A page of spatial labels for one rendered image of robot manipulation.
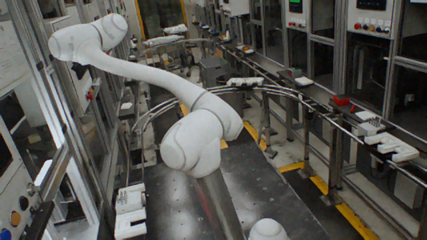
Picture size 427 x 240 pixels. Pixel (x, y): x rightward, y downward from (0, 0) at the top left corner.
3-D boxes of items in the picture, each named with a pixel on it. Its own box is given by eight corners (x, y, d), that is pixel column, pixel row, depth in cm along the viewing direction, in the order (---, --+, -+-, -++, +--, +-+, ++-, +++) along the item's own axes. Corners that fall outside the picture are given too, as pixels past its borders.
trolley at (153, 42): (157, 87, 635) (147, 41, 594) (149, 81, 680) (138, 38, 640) (193, 75, 672) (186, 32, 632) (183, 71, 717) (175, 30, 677)
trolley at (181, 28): (197, 63, 768) (190, 25, 727) (175, 69, 752) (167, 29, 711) (187, 58, 841) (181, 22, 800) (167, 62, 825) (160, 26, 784)
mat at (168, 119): (211, 168, 332) (211, 167, 332) (159, 181, 323) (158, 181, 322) (167, 59, 855) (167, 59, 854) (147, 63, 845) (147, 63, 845)
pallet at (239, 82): (227, 91, 319) (226, 82, 315) (231, 86, 331) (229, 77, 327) (261, 91, 307) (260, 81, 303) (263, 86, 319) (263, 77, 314)
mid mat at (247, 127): (275, 155, 340) (275, 153, 340) (229, 166, 332) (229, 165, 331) (247, 121, 429) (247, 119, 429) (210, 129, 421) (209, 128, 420)
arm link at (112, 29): (105, 26, 125) (77, 32, 115) (123, 6, 115) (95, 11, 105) (118, 49, 126) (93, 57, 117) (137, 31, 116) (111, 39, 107)
